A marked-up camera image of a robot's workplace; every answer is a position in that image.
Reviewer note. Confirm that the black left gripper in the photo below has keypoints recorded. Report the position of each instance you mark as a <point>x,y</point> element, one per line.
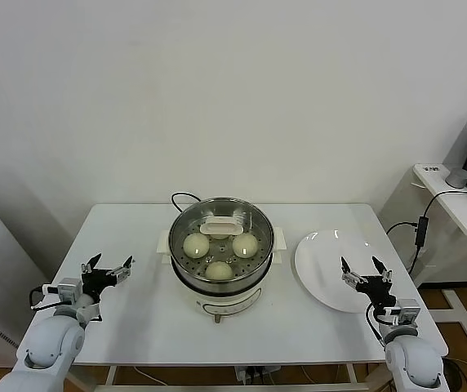
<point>96,281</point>

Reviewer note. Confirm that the cream electric cooker base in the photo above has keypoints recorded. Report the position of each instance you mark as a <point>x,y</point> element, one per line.
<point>225,306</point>

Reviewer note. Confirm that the white side table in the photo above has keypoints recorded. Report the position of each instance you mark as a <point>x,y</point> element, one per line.
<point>462,216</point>

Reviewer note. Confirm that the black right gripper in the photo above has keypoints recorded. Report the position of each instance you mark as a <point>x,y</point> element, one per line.
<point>378,292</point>

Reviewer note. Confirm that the white power strip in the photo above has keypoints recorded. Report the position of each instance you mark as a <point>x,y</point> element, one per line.
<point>258,372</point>

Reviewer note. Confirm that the grey round puck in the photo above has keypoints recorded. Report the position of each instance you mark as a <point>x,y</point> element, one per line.
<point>458,179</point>

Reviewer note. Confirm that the perforated steel steamer basket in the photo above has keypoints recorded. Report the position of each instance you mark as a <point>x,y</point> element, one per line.
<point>164,241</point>

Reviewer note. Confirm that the white round plate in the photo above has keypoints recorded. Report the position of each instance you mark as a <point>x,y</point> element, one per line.
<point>319,261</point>

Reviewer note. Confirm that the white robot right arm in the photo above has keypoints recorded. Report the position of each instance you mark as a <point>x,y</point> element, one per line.
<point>413,363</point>

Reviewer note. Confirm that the white steamed baozi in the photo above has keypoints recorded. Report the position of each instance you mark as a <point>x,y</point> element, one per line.
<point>218,237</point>
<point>218,271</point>
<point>196,246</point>
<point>245,246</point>

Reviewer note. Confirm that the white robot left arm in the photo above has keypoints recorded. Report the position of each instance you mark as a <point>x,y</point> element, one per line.
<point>50,343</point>

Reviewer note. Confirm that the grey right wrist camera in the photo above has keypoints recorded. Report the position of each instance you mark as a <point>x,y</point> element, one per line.
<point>405,312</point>

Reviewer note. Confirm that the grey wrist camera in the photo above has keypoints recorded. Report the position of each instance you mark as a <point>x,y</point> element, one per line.
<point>66,290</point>
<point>405,312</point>

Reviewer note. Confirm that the white table leg frame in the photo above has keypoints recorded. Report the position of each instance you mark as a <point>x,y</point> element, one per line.
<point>111,373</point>

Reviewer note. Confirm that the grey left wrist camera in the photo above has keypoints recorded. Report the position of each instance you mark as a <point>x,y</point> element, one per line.
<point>66,290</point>

